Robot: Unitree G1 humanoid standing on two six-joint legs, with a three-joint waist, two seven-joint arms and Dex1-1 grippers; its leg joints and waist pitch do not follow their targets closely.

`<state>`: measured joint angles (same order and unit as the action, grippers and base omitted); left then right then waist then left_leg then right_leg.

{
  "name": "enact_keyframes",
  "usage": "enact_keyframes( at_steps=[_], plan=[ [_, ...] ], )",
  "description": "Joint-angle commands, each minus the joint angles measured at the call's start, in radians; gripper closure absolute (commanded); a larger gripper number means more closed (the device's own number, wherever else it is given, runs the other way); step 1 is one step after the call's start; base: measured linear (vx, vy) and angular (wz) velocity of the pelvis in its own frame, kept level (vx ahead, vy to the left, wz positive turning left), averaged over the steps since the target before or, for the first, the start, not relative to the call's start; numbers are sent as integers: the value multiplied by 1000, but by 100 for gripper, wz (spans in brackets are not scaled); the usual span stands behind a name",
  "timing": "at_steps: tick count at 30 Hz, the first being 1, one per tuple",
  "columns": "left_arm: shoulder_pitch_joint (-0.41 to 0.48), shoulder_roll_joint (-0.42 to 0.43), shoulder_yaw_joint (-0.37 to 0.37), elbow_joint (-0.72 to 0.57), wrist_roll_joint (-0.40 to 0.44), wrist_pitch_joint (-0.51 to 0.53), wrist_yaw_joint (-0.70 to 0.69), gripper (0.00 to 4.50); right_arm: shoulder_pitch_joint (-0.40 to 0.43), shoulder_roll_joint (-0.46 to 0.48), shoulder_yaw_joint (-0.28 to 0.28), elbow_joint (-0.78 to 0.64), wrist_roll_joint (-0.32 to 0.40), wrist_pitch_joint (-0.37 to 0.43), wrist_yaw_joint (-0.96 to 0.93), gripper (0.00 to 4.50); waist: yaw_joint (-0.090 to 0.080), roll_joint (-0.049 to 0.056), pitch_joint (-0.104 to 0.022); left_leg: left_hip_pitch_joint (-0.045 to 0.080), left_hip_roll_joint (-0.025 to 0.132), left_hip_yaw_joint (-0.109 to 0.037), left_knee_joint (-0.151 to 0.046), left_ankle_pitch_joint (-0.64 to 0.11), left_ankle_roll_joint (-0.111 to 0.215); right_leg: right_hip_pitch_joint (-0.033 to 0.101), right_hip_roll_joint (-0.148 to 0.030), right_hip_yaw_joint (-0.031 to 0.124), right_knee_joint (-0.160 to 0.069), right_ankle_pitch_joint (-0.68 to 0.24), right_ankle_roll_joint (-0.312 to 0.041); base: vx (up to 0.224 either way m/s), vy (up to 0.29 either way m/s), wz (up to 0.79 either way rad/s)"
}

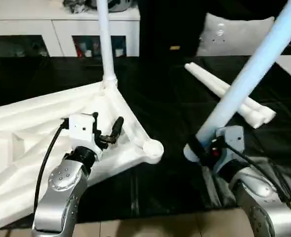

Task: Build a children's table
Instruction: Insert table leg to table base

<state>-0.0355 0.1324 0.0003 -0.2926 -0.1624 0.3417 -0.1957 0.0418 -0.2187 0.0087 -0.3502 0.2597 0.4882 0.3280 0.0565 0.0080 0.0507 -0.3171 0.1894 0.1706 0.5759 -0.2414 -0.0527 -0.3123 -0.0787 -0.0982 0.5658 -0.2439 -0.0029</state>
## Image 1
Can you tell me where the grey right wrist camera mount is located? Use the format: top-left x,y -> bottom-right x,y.
212,125 -> 246,171

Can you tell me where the dark clutter pile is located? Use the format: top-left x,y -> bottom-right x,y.
63,0 -> 90,13

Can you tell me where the black work mat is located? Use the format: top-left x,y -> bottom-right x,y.
0,55 -> 291,229

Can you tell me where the white plastic table top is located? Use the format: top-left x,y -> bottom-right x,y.
0,79 -> 165,233

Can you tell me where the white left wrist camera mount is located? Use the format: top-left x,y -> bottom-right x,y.
67,113 -> 104,161

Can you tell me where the white cabinet with glass doors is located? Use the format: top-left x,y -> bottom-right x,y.
0,0 -> 140,58

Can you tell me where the dark grey helmet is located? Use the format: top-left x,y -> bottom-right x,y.
89,0 -> 136,12

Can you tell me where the white plastic table leg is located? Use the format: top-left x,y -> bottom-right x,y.
183,0 -> 291,163
184,63 -> 267,129
95,0 -> 118,89
191,62 -> 277,124

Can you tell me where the black cabinet with gold label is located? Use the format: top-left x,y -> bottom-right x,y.
138,0 -> 208,57

